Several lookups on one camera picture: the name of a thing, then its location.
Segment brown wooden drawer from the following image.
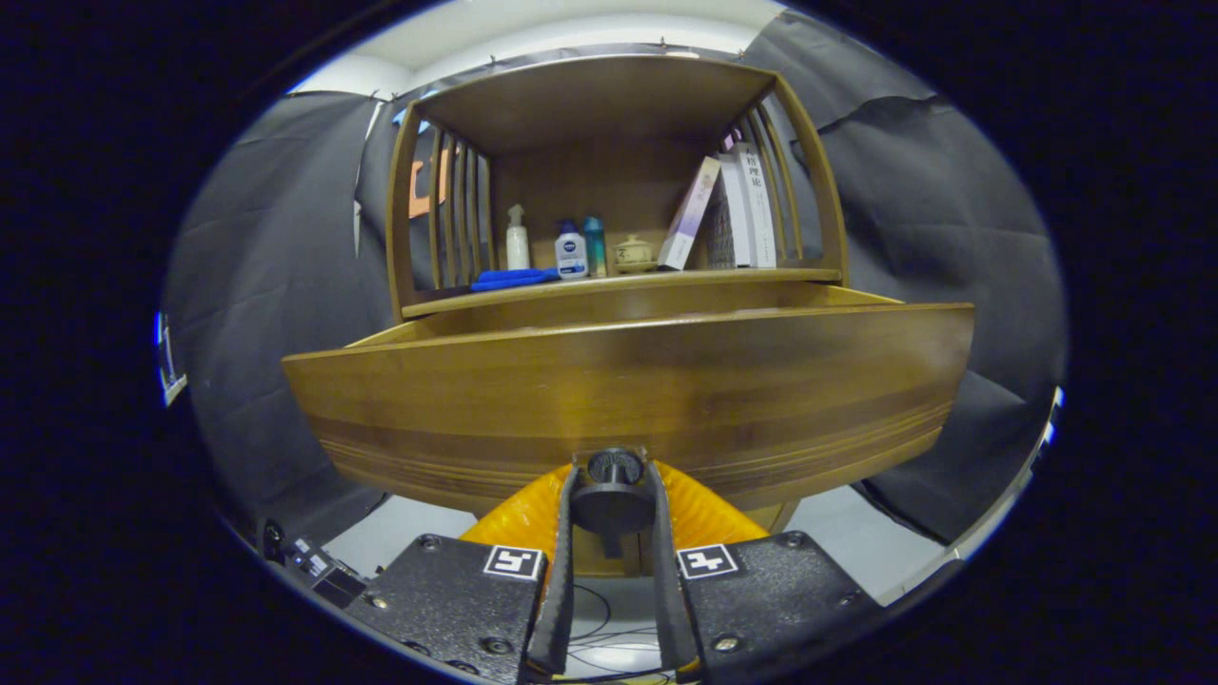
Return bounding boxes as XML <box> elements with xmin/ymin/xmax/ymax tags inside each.
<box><xmin>282</xmin><ymin>281</ymin><xmax>976</xmax><ymax>519</ymax></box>

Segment purple and white book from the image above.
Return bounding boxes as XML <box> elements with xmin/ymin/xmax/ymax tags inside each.
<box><xmin>657</xmin><ymin>155</ymin><xmax>722</xmax><ymax>271</ymax></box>

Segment white bottle with blue cap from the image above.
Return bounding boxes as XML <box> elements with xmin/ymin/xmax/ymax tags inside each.
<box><xmin>555</xmin><ymin>220</ymin><xmax>589</xmax><ymax>280</ymax></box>

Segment black round drawer knob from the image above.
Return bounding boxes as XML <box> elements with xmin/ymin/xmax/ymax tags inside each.
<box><xmin>569</xmin><ymin>447</ymin><xmax>658</xmax><ymax>560</ymax></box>

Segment white pump bottle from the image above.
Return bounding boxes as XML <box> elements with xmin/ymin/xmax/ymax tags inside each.
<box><xmin>505</xmin><ymin>204</ymin><xmax>531</xmax><ymax>271</ymax></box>

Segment beige lidded teacup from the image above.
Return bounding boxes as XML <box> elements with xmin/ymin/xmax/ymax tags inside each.
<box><xmin>614</xmin><ymin>234</ymin><xmax>656</xmax><ymax>275</ymax></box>

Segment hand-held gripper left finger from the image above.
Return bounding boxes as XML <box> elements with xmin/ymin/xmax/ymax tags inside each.
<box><xmin>347</xmin><ymin>461</ymin><xmax>581</xmax><ymax>685</ymax></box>

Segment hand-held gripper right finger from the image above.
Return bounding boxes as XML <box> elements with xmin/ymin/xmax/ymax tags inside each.
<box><xmin>647</xmin><ymin>460</ymin><xmax>881</xmax><ymax>684</ymax></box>

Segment wooden countertop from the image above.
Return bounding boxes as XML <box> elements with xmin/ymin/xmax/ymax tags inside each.
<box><xmin>402</xmin><ymin>266</ymin><xmax>843</xmax><ymax>320</ymax></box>

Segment blue folded cloth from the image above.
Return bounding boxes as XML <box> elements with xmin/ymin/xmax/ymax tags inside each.
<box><xmin>470</xmin><ymin>267</ymin><xmax>562</xmax><ymax>292</ymax></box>

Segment black floor cables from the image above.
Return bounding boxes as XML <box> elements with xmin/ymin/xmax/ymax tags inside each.
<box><xmin>569</xmin><ymin>580</ymin><xmax>659</xmax><ymax>682</ymax></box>

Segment brown wooden cabinet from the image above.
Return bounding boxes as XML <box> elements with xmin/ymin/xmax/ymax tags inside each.
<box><xmin>385</xmin><ymin>52</ymin><xmax>850</xmax><ymax>579</ymax></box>

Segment white blurry equipment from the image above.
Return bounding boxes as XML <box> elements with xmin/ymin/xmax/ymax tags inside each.
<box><xmin>155</xmin><ymin>309</ymin><xmax>189</xmax><ymax>408</ymax></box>

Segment black device with label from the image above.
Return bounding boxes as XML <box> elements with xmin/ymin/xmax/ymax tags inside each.
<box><xmin>259</xmin><ymin>519</ymin><xmax>367</xmax><ymax>610</ymax></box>

